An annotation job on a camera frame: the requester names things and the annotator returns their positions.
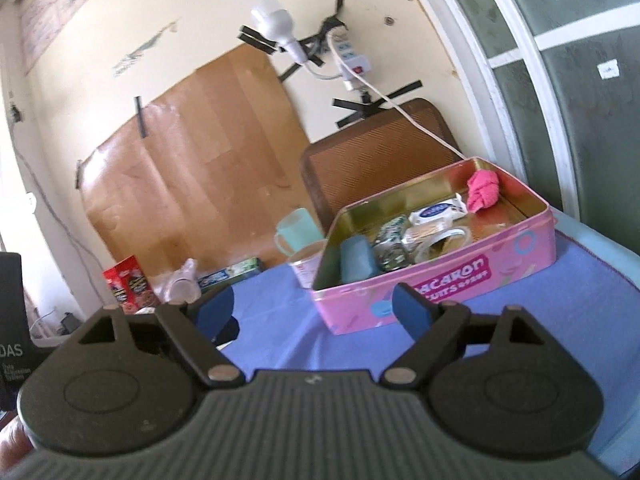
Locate clear tape roll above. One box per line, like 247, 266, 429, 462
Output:
412, 226, 472, 263

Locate green patterned tissue pack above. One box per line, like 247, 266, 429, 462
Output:
372, 214, 410, 272

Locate white blue wipes pack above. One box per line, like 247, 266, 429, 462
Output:
408, 193, 468, 226

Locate pink fluffy sock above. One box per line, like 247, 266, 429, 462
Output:
466, 169, 499, 214

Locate person right hand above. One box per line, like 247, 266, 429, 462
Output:
0, 417, 32, 472

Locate plastic cups in bag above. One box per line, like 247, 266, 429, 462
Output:
160, 258, 202, 304

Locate green blue toothpaste box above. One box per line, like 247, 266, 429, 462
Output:
198, 257, 265, 292

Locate red cereal box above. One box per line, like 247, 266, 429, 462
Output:
103, 256, 160, 314

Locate pink macaron biscuit tin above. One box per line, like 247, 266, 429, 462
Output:
310, 157, 555, 335

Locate teal plastic mug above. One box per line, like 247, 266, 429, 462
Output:
273, 208, 323, 257

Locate blue patterned tablecloth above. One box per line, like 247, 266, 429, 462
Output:
225, 212, 639, 478

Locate brown chair back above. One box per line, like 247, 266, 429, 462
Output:
299, 98, 461, 231

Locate black device box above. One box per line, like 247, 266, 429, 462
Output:
0, 252, 37, 412

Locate white power strip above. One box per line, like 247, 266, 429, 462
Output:
326, 26, 371, 91

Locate white framed glass door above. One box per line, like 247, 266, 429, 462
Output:
419, 0, 639, 250

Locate white power cable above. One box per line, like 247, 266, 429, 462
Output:
324, 31, 469, 162

